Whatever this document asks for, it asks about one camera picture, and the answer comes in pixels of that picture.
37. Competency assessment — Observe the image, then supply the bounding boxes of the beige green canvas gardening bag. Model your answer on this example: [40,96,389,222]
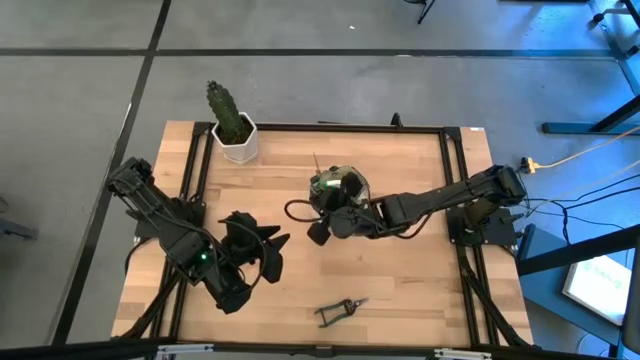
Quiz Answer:
[308,164,372,226]

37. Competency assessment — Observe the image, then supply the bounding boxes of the white lit screen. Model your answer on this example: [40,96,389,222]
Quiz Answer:
[562,254,634,327]

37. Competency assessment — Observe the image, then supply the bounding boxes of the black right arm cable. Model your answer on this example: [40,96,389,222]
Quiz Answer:
[283,198,326,225]

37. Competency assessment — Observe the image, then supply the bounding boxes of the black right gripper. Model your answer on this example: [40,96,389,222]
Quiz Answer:
[307,171,386,247]

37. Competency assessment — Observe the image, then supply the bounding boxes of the tall green cactus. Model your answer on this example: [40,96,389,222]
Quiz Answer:
[206,80,250,146]

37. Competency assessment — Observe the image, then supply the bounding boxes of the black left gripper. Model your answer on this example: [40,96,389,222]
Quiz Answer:
[222,210,291,284]

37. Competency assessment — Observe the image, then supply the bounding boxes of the black chair base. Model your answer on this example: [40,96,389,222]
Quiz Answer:
[404,0,436,25]

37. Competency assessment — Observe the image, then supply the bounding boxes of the yellow power cord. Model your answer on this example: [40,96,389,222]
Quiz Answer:
[518,139,640,175]

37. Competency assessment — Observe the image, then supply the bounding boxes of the pruning shears green handles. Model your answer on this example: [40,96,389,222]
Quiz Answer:
[313,297,370,330]

